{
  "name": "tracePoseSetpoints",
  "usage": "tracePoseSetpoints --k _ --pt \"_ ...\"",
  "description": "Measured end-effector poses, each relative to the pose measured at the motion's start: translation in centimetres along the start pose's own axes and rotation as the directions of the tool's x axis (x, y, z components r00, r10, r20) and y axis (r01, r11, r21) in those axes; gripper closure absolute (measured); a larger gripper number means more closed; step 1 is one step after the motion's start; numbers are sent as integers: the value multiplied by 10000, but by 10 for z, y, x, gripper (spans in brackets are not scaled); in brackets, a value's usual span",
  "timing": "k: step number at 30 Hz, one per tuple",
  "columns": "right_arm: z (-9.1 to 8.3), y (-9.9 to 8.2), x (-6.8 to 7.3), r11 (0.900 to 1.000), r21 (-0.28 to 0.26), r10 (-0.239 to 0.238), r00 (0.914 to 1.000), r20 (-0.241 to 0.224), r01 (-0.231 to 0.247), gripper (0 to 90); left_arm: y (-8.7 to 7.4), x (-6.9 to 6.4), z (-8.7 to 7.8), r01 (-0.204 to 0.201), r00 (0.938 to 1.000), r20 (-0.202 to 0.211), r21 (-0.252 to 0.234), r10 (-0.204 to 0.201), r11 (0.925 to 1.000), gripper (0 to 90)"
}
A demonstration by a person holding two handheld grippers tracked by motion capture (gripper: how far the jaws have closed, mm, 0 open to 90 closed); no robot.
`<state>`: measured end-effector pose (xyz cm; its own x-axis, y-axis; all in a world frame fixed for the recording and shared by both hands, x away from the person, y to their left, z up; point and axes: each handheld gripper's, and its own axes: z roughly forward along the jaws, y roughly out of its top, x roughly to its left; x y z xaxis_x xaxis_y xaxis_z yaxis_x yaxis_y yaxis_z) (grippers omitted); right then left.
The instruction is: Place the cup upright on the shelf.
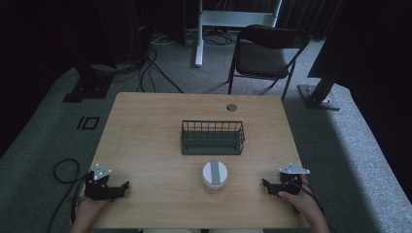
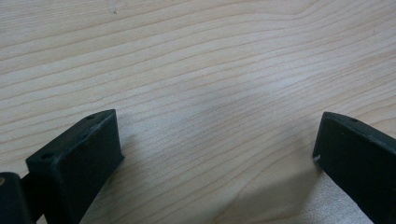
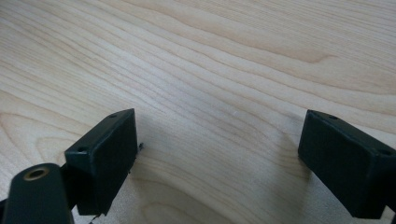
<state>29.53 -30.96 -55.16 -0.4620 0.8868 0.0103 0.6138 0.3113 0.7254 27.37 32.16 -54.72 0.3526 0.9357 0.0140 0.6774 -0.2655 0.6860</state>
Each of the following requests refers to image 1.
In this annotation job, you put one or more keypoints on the black folding chair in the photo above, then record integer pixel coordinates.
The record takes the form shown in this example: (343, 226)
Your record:
(262, 58)

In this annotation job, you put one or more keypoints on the person's left hand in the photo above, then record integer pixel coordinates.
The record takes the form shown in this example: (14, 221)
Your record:
(92, 208)

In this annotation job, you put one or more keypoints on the black stand with dark panel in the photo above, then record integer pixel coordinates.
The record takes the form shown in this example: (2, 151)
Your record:
(319, 93)

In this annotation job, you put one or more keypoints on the white jar with grey-striped lid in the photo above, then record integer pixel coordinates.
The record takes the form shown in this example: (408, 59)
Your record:
(214, 176)

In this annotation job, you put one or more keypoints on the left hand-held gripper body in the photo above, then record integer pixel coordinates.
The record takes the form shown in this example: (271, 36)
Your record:
(97, 189)

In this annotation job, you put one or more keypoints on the person's right hand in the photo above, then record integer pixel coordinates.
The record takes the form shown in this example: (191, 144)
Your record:
(299, 202)

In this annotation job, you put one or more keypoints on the round grey table grommet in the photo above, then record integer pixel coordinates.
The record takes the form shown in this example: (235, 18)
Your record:
(231, 107)

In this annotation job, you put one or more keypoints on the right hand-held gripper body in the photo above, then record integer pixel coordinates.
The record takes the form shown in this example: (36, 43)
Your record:
(289, 183)

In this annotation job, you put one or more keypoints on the white desk frame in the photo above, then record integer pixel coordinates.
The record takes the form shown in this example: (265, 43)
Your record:
(199, 39)

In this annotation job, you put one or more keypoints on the black stand with base plate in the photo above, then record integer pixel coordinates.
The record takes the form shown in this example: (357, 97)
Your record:
(87, 87)

